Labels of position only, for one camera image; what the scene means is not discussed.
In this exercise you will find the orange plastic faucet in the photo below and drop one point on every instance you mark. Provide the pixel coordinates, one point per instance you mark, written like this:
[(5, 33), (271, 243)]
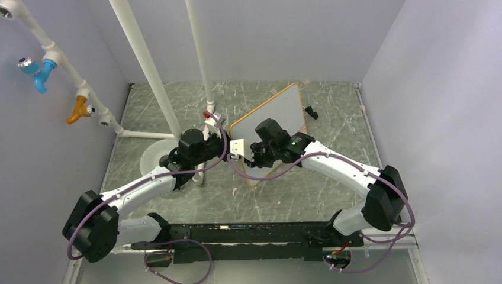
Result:
[(81, 109)]

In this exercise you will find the yellow framed whiteboard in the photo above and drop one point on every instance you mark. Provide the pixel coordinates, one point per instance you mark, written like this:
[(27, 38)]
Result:
[(286, 108)]

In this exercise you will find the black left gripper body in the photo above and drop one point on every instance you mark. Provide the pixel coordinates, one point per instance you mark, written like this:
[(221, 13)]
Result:
[(212, 149)]

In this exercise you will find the white pvc pipe frame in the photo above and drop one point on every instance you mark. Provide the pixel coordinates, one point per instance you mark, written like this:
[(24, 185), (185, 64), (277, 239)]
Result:
[(18, 10)]

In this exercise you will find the white perforated disc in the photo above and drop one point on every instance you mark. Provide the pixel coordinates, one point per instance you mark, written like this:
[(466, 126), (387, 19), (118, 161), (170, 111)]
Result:
[(154, 153)]

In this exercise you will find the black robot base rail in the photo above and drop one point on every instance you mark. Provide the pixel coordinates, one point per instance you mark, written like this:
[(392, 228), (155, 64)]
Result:
[(250, 241)]

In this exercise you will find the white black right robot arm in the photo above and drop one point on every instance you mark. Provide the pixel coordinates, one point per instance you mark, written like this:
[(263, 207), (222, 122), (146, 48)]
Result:
[(382, 189)]

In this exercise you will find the blue plastic faucet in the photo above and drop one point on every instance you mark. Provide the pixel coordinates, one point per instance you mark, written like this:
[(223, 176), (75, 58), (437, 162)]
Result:
[(40, 74)]

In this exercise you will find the black wire board stand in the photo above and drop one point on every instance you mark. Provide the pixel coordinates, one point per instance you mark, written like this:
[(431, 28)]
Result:
[(309, 110)]

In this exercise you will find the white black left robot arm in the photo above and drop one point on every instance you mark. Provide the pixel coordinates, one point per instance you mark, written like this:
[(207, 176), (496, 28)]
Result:
[(100, 222)]

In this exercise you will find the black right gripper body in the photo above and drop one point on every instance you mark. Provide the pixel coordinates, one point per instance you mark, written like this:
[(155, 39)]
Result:
[(264, 155)]

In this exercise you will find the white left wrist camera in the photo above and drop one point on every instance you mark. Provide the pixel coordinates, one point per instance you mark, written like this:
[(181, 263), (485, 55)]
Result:
[(212, 121)]

